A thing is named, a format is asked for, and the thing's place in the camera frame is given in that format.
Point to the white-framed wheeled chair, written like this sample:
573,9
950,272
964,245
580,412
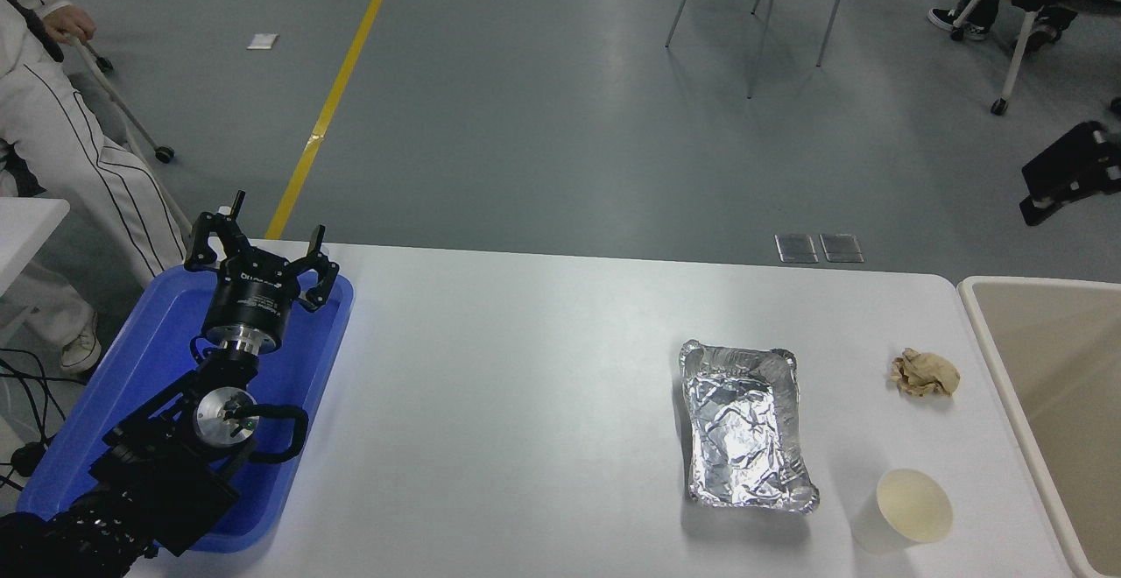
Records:
1023,48

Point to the small white side table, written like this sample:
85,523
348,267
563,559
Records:
26,228

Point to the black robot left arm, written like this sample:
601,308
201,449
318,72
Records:
158,473

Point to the person's left hand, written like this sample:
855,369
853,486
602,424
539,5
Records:
70,23

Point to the crumpled tan paper ball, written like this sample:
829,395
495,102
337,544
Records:
924,375

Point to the large pale bin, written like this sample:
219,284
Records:
1068,368

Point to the blue plastic tray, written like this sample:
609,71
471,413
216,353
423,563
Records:
149,341

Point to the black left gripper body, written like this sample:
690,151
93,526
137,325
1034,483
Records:
250,302

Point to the metal floor plate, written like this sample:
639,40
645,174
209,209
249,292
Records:
842,248
797,249

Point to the grey wheeled office chair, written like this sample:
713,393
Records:
163,155

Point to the white paper cup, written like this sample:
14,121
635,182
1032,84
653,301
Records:
911,508

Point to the crinkled foil tray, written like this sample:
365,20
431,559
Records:
744,429

